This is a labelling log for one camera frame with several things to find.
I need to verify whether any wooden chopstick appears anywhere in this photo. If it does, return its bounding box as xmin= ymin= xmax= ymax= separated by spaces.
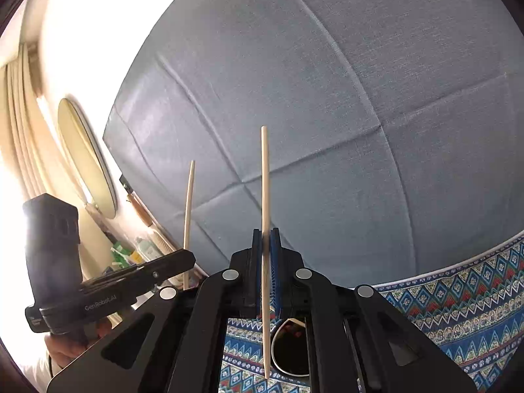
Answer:
xmin=183 ymin=160 xmax=196 ymax=290
xmin=260 ymin=126 xmax=271 ymax=380

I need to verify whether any person's left hand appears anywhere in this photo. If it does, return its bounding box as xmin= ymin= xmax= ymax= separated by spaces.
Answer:
xmin=45 ymin=318 xmax=112 ymax=368

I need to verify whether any black cylindrical utensil cup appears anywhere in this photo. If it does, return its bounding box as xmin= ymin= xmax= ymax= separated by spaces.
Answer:
xmin=271 ymin=318 xmax=309 ymax=379

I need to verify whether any green spray bottle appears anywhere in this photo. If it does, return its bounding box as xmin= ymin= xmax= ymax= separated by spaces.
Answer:
xmin=111 ymin=242 xmax=134 ymax=269

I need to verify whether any patterned blue tablecloth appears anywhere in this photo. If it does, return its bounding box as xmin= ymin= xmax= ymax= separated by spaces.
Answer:
xmin=216 ymin=236 xmax=524 ymax=393

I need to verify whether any grey-blue fabric backdrop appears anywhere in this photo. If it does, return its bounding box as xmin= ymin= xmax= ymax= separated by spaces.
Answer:
xmin=103 ymin=0 xmax=523 ymax=287

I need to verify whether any oval wall mirror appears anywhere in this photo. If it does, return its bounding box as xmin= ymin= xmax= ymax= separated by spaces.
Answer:
xmin=58 ymin=98 xmax=118 ymax=219

